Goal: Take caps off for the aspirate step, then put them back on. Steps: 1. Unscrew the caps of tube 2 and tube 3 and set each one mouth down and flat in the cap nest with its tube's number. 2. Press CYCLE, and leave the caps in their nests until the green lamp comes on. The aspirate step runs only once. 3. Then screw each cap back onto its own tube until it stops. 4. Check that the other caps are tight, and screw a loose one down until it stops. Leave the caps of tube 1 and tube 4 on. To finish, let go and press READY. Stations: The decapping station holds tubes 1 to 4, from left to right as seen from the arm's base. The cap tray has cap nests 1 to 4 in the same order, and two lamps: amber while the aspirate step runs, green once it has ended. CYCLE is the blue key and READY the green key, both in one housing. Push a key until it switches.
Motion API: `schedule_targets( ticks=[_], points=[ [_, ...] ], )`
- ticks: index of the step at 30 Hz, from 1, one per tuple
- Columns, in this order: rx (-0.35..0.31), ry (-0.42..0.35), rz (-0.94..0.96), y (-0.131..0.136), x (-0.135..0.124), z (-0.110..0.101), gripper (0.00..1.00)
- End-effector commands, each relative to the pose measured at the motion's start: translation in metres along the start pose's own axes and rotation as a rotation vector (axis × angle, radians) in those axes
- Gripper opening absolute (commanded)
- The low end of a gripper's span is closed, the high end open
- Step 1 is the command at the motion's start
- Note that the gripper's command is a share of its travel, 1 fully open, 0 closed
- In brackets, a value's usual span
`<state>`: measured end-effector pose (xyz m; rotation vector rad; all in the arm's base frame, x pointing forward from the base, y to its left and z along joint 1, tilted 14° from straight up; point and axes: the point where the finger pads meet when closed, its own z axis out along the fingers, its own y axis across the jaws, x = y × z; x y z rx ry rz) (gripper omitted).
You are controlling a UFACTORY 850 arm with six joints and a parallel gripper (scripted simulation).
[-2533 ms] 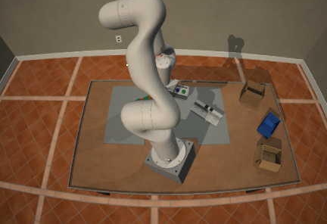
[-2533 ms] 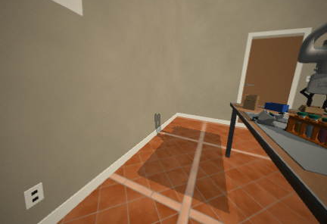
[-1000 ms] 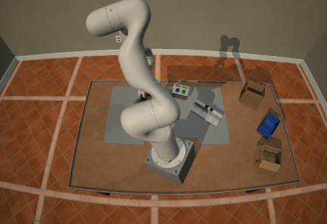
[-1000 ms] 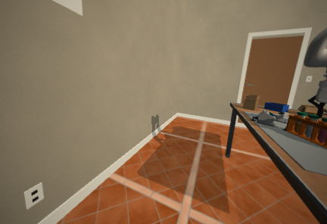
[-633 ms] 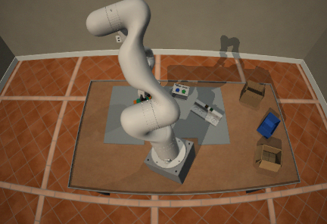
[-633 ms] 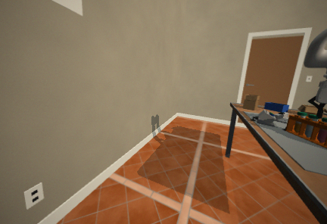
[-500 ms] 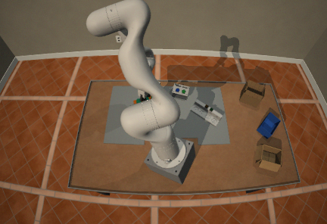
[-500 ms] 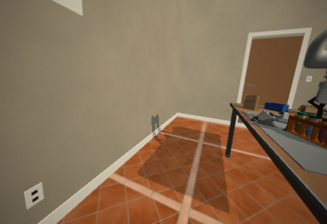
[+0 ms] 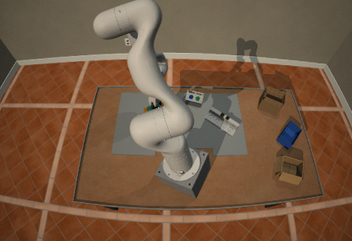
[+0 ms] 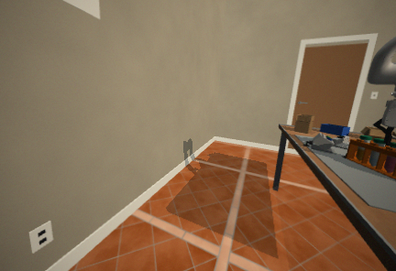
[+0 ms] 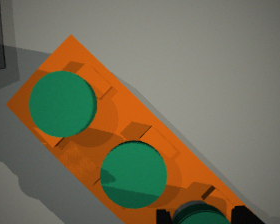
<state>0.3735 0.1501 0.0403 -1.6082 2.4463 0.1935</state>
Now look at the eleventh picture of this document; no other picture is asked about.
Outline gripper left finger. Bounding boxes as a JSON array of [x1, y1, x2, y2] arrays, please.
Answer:
[[156, 209, 173, 224]]

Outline orange rectangular plate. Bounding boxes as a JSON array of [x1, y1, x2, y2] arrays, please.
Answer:
[[6, 35, 250, 224]]

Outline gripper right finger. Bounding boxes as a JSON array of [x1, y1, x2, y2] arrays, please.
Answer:
[[231, 205, 265, 224]]

